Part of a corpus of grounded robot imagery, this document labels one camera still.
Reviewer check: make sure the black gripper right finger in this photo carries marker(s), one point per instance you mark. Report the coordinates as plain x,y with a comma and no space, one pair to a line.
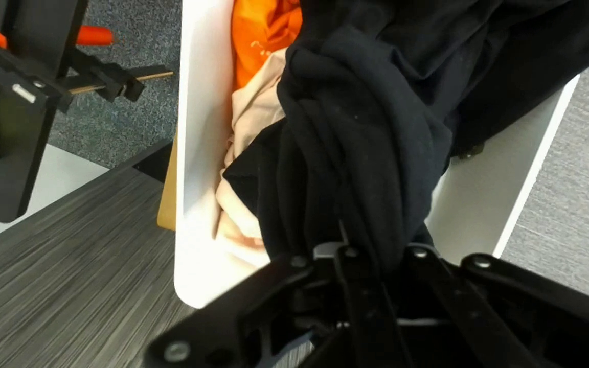
484,308

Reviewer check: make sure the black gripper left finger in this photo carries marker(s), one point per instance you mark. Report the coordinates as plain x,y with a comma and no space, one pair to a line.
267,308

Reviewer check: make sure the black shirt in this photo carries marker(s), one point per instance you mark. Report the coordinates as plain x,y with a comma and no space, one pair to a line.
376,124

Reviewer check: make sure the black garment in bin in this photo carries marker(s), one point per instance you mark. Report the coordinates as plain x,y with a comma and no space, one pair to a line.
246,174

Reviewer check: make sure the white plastic bin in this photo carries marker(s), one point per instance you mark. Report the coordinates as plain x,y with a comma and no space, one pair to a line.
203,171

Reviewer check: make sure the peach cloth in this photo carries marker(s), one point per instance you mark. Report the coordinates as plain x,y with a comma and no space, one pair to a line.
250,116

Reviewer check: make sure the orange cloth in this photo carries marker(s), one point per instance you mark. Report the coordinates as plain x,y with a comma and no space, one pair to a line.
264,33

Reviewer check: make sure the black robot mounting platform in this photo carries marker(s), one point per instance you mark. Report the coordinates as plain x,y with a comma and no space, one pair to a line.
9,155

